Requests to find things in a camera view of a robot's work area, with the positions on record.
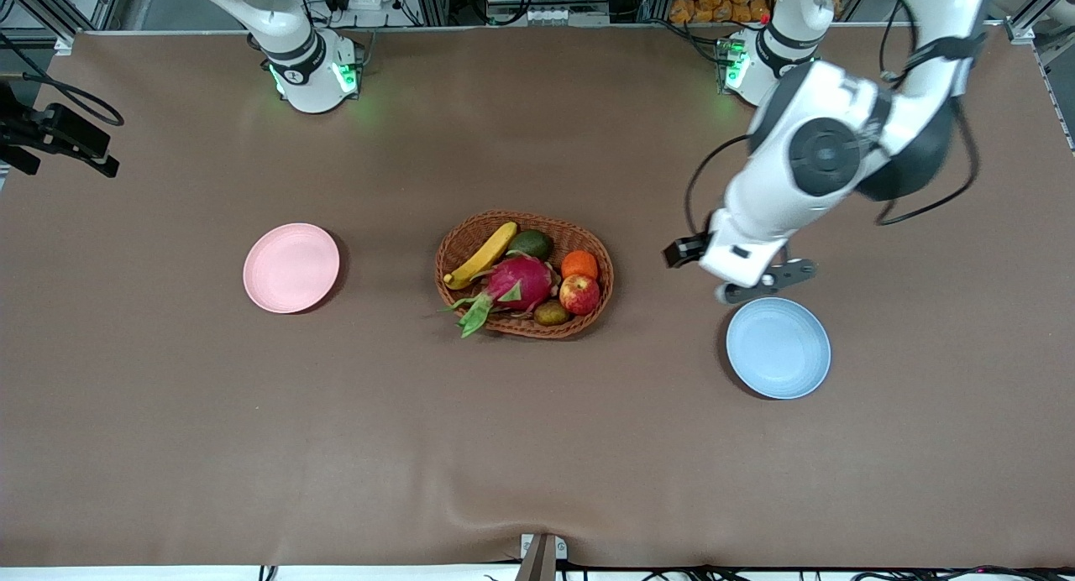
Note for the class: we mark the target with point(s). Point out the brown wicker basket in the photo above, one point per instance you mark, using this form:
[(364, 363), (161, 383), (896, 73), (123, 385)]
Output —
[(575, 235)]

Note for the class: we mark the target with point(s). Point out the pink dragon fruit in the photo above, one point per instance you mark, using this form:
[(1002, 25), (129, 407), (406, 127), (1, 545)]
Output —
[(521, 283)]

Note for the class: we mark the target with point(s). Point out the red yellow apple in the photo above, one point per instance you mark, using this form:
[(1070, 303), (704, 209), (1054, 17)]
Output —
[(579, 295)]

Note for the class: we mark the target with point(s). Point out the brown kiwi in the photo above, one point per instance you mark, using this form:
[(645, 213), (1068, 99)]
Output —
[(551, 314)]

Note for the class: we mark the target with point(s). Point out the brown table cloth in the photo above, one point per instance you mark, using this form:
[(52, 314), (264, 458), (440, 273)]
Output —
[(537, 447)]

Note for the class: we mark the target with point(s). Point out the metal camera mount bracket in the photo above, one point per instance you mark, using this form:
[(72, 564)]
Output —
[(542, 556)]

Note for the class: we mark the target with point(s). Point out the pile of golden bread rolls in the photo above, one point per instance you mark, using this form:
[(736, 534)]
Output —
[(714, 6)]

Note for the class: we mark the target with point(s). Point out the pink plate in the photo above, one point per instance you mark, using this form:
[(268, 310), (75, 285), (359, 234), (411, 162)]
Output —
[(291, 268)]

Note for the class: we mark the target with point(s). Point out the orange tangerine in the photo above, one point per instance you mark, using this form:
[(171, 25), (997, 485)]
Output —
[(579, 264)]

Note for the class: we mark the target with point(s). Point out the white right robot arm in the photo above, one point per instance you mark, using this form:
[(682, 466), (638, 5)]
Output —
[(311, 77)]

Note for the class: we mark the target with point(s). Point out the green avocado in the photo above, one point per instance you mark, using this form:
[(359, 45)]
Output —
[(531, 243)]

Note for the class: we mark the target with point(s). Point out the aluminium frame post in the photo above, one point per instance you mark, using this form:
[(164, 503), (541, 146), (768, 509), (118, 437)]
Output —
[(430, 2)]

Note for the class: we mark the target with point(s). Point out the yellow banana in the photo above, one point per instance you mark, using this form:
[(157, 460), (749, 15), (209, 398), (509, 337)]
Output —
[(483, 256)]

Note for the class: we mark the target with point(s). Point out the aluminium frame strut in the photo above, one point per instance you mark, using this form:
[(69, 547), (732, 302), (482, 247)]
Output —
[(64, 44), (1023, 31)]

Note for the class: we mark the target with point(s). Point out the light blue plate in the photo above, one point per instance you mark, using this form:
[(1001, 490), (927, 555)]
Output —
[(778, 354)]

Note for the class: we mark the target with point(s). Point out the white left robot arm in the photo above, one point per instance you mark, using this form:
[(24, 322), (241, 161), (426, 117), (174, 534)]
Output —
[(827, 157)]

